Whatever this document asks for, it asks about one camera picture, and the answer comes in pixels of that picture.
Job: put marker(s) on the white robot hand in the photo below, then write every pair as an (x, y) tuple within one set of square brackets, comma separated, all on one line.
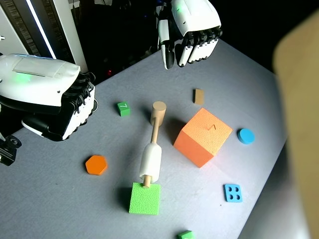
[(194, 17), (37, 82)]

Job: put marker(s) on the large orange foam cube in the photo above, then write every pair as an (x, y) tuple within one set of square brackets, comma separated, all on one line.
[(199, 144)]

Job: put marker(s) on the wooden mallet with white grip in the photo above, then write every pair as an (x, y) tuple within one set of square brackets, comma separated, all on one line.
[(152, 159)]

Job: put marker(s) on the brown wooden rectangular block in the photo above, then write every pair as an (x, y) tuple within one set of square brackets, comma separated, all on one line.
[(198, 96)]

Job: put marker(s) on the orange hexagon block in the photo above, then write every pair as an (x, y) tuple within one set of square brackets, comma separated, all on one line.
[(96, 164)]

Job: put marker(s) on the blue round disc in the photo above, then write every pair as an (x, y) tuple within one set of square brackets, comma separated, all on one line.
[(246, 136)]

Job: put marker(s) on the blue square four-hole block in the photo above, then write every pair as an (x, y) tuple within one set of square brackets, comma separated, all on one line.
[(233, 193)]

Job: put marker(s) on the small green wedge block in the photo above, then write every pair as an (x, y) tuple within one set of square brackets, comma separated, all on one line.
[(185, 235)]

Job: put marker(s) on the white column with light strip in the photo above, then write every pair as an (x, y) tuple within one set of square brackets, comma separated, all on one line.
[(67, 25)]

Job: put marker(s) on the small green number cube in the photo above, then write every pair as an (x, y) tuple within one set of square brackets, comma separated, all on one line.
[(123, 109)]

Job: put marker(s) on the blurred tan board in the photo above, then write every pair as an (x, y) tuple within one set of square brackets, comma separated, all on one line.
[(301, 124)]

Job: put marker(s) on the green foam cube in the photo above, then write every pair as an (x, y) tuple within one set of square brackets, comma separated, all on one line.
[(144, 199)]

